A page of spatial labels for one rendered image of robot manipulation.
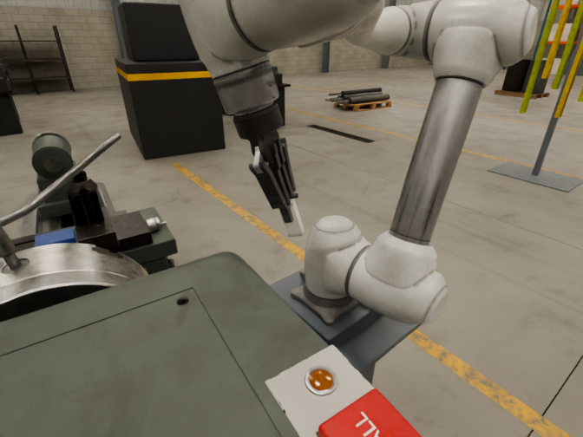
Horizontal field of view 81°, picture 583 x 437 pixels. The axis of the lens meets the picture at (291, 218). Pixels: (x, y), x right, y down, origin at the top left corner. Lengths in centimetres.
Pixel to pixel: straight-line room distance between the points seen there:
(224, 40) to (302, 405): 42
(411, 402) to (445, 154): 134
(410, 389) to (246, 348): 164
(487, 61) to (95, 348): 83
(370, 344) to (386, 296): 24
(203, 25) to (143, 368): 40
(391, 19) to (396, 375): 163
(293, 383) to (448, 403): 167
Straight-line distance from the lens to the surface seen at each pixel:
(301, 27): 42
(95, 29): 1472
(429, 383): 201
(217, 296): 42
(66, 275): 57
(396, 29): 87
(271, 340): 36
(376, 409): 31
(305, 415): 31
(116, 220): 131
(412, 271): 84
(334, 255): 91
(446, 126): 85
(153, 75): 515
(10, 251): 60
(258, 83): 52
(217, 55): 51
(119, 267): 61
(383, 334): 109
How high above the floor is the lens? 152
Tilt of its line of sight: 28 degrees down
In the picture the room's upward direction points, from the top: straight up
